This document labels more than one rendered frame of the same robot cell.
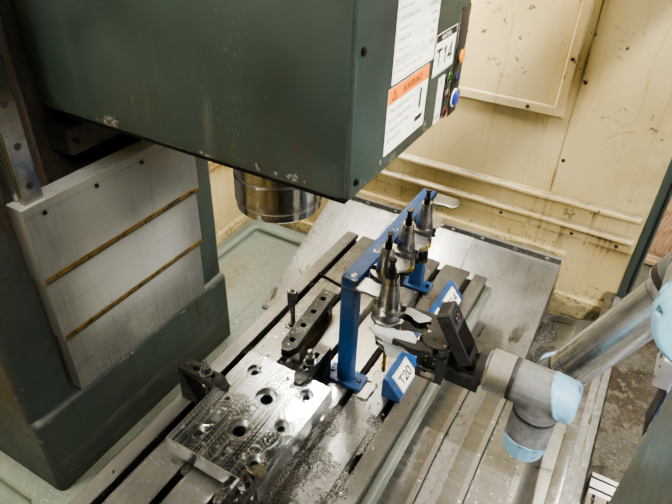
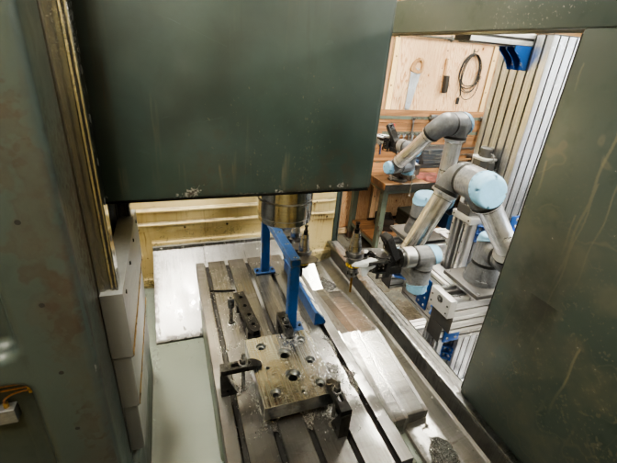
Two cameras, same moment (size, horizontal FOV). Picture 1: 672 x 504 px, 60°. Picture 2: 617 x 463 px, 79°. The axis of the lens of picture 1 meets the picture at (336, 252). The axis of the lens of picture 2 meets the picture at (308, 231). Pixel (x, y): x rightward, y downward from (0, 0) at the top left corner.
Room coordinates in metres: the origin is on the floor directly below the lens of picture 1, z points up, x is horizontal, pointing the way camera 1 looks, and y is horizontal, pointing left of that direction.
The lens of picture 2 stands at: (0.20, 0.84, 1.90)
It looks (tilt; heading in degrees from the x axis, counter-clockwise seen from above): 26 degrees down; 310
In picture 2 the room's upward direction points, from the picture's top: 4 degrees clockwise
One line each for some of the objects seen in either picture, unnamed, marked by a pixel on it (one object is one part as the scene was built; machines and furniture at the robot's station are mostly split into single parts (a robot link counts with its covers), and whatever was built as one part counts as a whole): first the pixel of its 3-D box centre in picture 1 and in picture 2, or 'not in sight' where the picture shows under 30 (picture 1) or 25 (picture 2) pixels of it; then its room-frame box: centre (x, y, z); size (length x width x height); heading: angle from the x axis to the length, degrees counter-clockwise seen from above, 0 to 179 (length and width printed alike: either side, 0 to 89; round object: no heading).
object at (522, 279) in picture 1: (395, 300); (244, 290); (1.49, -0.20, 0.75); 0.89 x 0.70 x 0.26; 62
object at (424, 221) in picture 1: (425, 214); not in sight; (1.22, -0.22, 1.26); 0.04 x 0.04 x 0.07
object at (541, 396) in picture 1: (543, 392); (424, 255); (0.65, -0.35, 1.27); 0.11 x 0.08 x 0.09; 62
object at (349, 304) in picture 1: (348, 334); (292, 298); (1.00, -0.04, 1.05); 0.10 x 0.05 x 0.30; 62
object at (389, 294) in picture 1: (390, 291); (355, 241); (0.79, -0.10, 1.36); 0.04 x 0.04 x 0.07
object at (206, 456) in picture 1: (253, 418); (287, 369); (0.81, 0.17, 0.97); 0.29 x 0.23 x 0.05; 152
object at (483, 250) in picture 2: not in sight; (491, 247); (0.54, -0.77, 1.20); 0.13 x 0.12 x 0.14; 148
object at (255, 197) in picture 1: (278, 173); (285, 198); (0.92, 0.11, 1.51); 0.16 x 0.16 x 0.12
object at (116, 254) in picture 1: (130, 256); (134, 321); (1.13, 0.50, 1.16); 0.48 x 0.05 x 0.51; 152
